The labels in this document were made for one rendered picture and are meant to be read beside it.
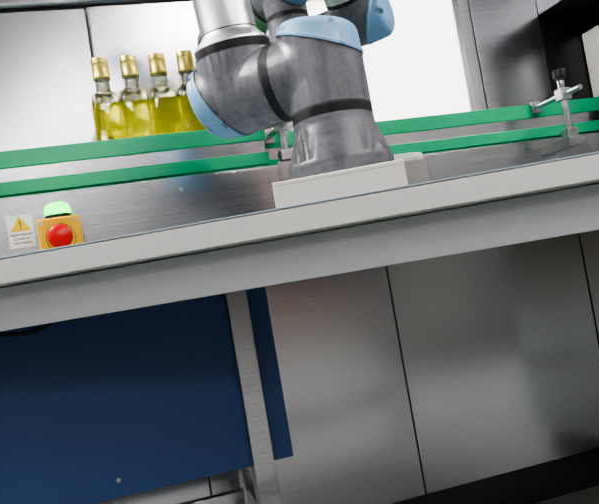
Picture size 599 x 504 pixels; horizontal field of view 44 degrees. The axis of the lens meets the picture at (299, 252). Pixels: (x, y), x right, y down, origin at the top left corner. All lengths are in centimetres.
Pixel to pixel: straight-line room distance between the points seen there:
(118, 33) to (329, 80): 80
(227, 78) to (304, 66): 12
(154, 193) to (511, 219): 66
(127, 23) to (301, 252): 90
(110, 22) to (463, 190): 102
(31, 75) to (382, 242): 99
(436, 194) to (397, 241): 9
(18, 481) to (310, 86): 83
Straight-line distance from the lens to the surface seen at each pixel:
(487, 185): 97
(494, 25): 207
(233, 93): 109
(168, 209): 137
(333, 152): 99
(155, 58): 159
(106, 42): 173
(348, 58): 105
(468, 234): 101
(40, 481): 140
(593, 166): 100
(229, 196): 139
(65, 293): 107
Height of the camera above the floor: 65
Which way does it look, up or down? 2 degrees up
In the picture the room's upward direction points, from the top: 10 degrees counter-clockwise
